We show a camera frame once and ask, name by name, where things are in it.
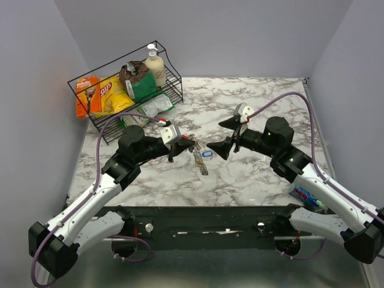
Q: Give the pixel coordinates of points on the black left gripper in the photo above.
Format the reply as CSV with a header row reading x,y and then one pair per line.
x,y
183,144

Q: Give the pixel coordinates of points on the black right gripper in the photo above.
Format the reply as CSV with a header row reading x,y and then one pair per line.
x,y
222,147

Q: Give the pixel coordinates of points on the blue key tag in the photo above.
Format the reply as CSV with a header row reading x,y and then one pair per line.
x,y
206,154

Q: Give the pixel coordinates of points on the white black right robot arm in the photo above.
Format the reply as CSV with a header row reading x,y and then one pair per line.
x,y
358,225

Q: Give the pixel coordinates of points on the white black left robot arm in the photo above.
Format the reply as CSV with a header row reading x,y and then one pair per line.
x,y
57,244

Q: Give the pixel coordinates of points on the white green snack pouch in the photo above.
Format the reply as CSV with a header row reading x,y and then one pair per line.
x,y
151,108

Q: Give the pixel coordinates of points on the green brown bag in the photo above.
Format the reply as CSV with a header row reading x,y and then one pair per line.
x,y
137,81

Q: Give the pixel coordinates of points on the yellow chips bag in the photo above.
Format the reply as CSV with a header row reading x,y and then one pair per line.
x,y
113,98

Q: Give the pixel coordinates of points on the cream lotion pump bottle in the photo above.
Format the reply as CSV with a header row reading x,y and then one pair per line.
x,y
156,65

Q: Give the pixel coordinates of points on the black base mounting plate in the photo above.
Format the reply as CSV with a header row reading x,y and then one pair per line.
x,y
168,241

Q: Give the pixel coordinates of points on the blue green toothbrush pack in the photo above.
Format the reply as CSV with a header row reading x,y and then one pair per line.
x,y
310,201

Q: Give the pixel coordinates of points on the orange razor package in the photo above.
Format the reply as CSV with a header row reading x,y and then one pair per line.
x,y
88,96

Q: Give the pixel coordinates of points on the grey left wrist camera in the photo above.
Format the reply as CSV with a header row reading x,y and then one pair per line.
x,y
170,135

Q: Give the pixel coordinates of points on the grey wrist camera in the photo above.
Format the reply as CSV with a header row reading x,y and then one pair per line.
x,y
243,111
170,135

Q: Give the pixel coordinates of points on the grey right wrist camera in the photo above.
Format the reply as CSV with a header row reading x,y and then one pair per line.
x,y
243,111

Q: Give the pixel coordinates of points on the black wire rack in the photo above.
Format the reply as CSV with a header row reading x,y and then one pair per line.
x,y
172,86

